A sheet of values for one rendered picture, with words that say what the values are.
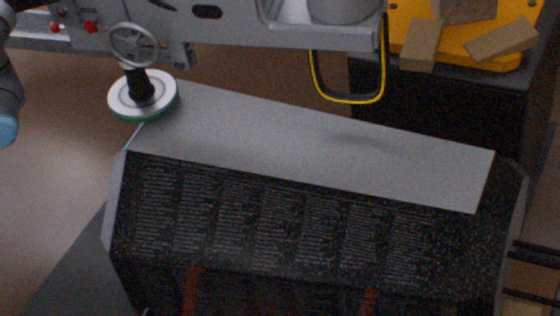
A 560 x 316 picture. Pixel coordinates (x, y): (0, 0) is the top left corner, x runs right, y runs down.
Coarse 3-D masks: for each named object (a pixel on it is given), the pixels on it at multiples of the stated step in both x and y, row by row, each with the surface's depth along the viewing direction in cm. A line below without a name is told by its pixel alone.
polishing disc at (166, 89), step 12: (156, 72) 262; (120, 84) 260; (156, 84) 258; (168, 84) 257; (108, 96) 256; (120, 96) 256; (156, 96) 254; (168, 96) 253; (120, 108) 252; (132, 108) 251; (144, 108) 251; (156, 108) 250
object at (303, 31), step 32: (128, 0) 216; (160, 0) 214; (192, 0) 211; (224, 0) 209; (256, 0) 208; (288, 0) 218; (384, 0) 215; (160, 32) 222; (192, 32) 219; (224, 32) 217; (256, 32) 214; (288, 32) 212; (320, 32) 209; (352, 32) 208
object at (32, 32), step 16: (16, 16) 251; (32, 16) 250; (48, 16) 248; (16, 32) 250; (32, 32) 249; (48, 32) 249; (64, 32) 248; (16, 48) 245; (32, 48) 244; (48, 48) 242; (64, 48) 241; (144, 48) 233; (176, 64) 230; (192, 64) 234
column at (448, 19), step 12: (432, 0) 276; (444, 0) 265; (456, 0) 265; (468, 0) 266; (480, 0) 266; (492, 0) 267; (444, 12) 268; (456, 12) 269; (468, 12) 269; (480, 12) 270; (492, 12) 270; (444, 24) 271; (456, 24) 272
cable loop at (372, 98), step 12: (384, 12) 214; (384, 24) 214; (384, 36) 217; (384, 48) 220; (312, 60) 228; (384, 60) 223; (312, 72) 231; (384, 72) 225; (384, 84) 229; (324, 96) 237; (336, 96) 237; (348, 96) 237; (360, 96) 236; (372, 96) 234
